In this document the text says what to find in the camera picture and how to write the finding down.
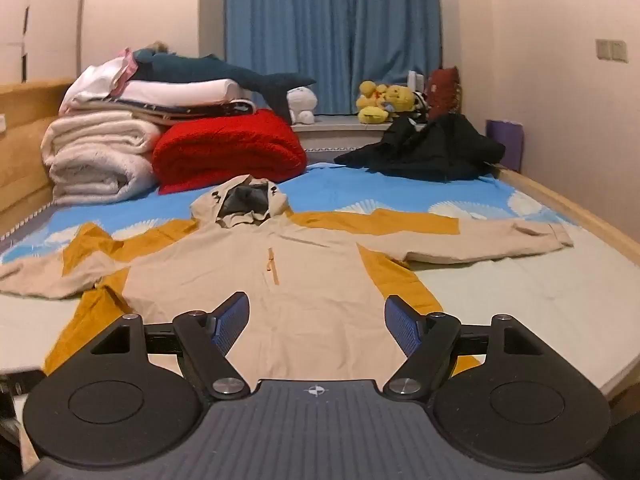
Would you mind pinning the beige and mustard hooded jacket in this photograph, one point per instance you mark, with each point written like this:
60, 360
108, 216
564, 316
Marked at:
310, 260

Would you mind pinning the white wardrobe door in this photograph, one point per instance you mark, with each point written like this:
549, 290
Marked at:
40, 15

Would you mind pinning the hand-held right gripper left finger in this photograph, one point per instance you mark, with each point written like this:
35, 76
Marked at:
232, 319

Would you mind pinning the dark patterned folded sheet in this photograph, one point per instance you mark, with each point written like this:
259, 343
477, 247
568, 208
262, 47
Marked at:
200, 111

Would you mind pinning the white folded quilt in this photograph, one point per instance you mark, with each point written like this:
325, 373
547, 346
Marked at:
95, 160

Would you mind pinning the wooden headboard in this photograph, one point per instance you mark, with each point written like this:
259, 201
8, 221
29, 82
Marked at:
22, 155

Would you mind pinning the grey window ledge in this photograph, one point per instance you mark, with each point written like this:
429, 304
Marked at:
340, 135

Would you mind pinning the blue and white bed sheet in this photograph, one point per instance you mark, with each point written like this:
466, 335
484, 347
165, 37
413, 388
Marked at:
500, 290

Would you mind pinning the wooden bed rail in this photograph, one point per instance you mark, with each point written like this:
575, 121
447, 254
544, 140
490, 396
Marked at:
575, 205

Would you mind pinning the red fleece blanket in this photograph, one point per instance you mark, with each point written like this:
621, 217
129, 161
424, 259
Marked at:
225, 150

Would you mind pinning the black and white striped toy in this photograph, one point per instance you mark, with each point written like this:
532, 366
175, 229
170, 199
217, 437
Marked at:
421, 105

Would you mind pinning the dark red bag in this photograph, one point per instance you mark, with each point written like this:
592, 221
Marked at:
442, 91

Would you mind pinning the purple box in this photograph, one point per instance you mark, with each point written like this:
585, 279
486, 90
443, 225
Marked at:
506, 142

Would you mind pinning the blue curtain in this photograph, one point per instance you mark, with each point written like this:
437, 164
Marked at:
330, 30

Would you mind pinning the white folded sheet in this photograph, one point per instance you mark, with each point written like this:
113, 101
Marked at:
180, 91

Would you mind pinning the white plush toy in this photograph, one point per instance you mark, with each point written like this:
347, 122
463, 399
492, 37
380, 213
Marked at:
301, 102

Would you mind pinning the blue shark plush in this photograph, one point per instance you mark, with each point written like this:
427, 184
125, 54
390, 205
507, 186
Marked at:
200, 67

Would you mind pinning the yellow plush toy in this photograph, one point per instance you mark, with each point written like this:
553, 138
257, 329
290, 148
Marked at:
371, 102
400, 99

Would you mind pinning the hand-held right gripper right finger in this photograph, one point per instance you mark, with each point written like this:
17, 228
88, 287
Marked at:
401, 321

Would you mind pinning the black jacket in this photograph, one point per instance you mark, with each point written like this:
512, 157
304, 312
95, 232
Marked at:
430, 152

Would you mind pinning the wall switch plate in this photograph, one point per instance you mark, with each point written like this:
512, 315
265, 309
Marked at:
611, 50

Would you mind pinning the white pink-edged folded cloth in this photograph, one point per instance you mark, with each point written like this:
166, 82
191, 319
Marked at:
97, 82

